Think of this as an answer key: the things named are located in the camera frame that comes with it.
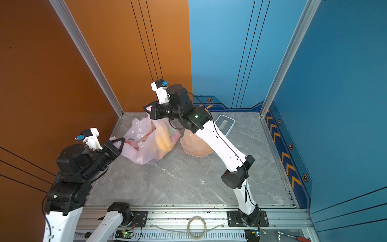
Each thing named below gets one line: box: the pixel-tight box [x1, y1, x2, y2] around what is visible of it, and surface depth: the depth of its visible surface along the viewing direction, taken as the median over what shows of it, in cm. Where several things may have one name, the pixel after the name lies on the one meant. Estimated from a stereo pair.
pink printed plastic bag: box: [109, 117, 181, 165], surface depth 73 cm
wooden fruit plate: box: [179, 129, 215, 158], surface depth 101 cm
